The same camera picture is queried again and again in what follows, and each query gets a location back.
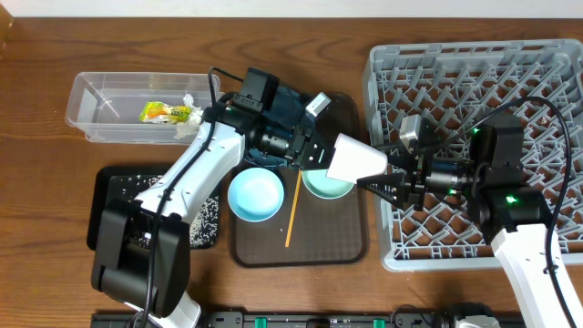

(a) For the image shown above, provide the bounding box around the white rice pile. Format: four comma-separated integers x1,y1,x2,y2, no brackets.
107,174,220,250

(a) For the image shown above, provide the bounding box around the wooden chopstick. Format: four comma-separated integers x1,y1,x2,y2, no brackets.
285,170,302,248

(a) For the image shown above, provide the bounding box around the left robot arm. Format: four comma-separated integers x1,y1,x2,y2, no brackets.
87,67,333,327

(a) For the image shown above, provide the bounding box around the pink white cup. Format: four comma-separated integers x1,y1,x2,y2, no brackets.
326,134,388,184

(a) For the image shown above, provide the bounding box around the white tissue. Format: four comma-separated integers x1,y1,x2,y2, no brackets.
174,94,203,139

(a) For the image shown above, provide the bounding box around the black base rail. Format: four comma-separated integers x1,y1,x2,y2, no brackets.
89,310,502,328

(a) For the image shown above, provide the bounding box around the clear plastic waste bin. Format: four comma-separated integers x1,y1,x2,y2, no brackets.
66,72,211,145

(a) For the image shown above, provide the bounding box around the yellow green snack wrapper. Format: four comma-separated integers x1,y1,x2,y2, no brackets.
138,101,192,125

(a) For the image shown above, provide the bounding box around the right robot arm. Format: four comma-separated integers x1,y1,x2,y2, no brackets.
357,115,582,327

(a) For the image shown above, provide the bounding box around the grey dishwasher rack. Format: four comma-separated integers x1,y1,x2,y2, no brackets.
363,39,582,272

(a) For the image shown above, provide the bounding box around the light blue bowl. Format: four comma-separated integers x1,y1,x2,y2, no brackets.
228,168,285,223

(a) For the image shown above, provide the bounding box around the dark blue plate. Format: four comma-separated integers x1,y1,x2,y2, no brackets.
244,87,315,169

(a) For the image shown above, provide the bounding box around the black rectangular tray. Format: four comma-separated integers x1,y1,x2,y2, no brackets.
87,164,220,250

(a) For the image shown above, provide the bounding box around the brown serving tray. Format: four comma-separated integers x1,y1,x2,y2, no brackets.
229,93,369,269

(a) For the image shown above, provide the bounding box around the mint green bowl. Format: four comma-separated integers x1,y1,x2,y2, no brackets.
302,169,353,200

